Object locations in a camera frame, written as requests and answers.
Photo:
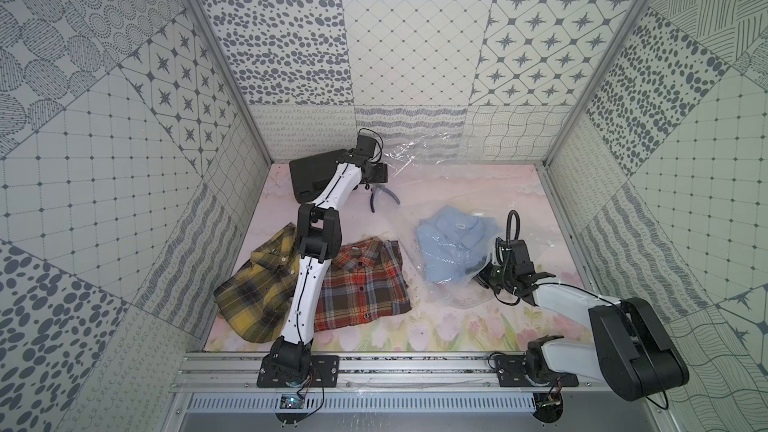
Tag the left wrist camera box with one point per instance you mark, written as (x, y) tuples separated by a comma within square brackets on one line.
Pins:
[(367, 147)]

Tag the red plaid folded shirt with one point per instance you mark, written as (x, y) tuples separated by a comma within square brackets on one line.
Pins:
[(364, 283)]

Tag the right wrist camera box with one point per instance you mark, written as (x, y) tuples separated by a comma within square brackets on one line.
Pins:
[(515, 252)]

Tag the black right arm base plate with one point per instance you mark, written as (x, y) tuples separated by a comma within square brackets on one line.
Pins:
[(522, 370)]

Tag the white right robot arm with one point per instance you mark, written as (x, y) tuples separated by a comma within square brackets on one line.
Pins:
[(631, 351)]

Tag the light blue shirt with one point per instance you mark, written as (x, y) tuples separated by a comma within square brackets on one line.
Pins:
[(455, 245)]

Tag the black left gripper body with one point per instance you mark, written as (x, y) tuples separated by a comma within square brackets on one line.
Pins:
[(377, 174)]

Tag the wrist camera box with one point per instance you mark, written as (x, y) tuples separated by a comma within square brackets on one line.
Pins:
[(367, 147), (515, 252)]

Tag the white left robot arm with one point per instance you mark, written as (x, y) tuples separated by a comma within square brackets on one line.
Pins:
[(319, 236)]

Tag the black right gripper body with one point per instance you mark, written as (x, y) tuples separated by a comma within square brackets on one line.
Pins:
[(495, 277)]

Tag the blue handled pliers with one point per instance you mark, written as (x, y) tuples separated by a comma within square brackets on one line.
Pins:
[(378, 189)]

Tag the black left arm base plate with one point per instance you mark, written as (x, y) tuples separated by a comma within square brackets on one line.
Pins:
[(314, 370)]

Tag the yellow plaid shirt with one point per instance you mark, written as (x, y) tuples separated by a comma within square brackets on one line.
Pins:
[(255, 301)]

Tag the aluminium mounting rail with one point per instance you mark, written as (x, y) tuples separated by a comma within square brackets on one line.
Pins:
[(366, 371)]

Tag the black plastic tool case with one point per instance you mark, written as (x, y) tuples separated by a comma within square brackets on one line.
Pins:
[(311, 175)]

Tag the clear plastic vacuum bag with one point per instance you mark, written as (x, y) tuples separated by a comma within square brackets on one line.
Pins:
[(427, 173)]

